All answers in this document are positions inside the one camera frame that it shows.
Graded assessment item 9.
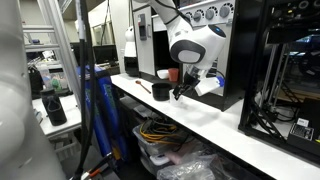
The clear plastic bag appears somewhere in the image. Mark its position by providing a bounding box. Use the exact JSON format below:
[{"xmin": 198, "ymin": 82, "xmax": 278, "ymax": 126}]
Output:
[{"xmin": 155, "ymin": 152, "xmax": 229, "ymax": 180}]

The white lidded container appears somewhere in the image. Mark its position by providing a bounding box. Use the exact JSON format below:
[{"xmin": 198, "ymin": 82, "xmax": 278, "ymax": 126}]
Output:
[{"xmin": 139, "ymin": 152, "xmax": 172, "ymax": 176}]

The terracotta cup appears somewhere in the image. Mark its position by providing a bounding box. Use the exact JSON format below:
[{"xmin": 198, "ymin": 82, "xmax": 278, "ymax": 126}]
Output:
[{"xmin": 167, "ymin": 67, "xmax": 180, "ymax": 83}]

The pink cloth bundle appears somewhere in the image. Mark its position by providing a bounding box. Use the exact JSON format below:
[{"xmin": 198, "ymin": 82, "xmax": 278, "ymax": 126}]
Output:
[{"xmin": 164, "ymin": 142, "xmax": 202, "ymax": 166}]

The black sleeved bottle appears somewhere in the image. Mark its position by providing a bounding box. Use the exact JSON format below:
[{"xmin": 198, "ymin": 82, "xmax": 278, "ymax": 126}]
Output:
[{"xmin": 39, "ymin": 87, "xmax": 68, "ymax": 127}]

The black monitor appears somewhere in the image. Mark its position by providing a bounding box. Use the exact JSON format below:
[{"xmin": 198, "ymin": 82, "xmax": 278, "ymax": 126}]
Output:
[{"xmin": 92, "ymin": 43, "xmax": 120, "ymax": 66}]

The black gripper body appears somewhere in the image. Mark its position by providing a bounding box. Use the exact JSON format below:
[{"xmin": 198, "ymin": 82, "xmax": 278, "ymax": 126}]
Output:
[{"xmin": 181, "ymin": 64, "xmax": 211, "ymax": 91}]

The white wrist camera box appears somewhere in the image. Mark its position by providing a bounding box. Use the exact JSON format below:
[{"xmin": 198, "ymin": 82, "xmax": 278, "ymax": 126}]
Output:
[{"xmin": 194, "ymin": 75, "xmax": 226, "ymax": 98}]

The aluminium frame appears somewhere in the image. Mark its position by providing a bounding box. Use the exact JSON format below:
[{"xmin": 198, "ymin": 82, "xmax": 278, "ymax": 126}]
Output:
[{"xmin": 19, "ymin": 0, "xmax": 83, "ymax": 108}]

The black 3D printer frame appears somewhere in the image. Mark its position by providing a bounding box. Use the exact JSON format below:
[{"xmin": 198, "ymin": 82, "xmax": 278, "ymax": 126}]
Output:
[{"xmin": 237, "ymin": 0, "xmax": 320, "ymax": 165}]

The clear bin of cables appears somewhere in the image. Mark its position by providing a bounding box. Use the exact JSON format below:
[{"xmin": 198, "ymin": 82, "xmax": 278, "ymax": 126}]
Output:
[{"xmin": 132, "ymin": 117, "xmax": 188, "ymax": 157}]

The thick black cable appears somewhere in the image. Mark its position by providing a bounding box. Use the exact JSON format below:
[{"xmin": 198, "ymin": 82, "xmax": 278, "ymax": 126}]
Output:
[{"xmin": 70, "ymin": 0, "xmax": 98, "ymax": 180}]

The white bowl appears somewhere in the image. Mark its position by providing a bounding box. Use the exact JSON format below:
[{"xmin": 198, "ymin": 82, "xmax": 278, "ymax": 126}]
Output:
[{"xmin": 156, "ymin": 68, "xmax": 170, "ymax": 81}]

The white toy kitchen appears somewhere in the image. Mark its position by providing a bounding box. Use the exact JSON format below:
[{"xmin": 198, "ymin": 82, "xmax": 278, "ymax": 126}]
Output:
[{"xmin": 132, "ymin": 0, "xmax": 265, "ymax": 113}]

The wooden spoon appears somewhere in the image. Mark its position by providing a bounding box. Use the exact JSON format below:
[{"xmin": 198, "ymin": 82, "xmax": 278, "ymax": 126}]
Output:
[{"xmin": 134, "ymin": 79, "xmax": 152, "ymax": 95}]

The black cup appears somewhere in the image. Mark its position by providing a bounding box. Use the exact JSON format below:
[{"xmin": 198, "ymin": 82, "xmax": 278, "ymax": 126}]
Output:
[{"xmin": 151, "ymin": 82, "xmax": 174, "ymax": 102}]

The white and black appliance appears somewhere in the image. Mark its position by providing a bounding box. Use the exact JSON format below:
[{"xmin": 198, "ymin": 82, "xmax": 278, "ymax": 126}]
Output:
[{"xmin": 123, "ymin": 26, "xmax": 141, "ymax": 78}]

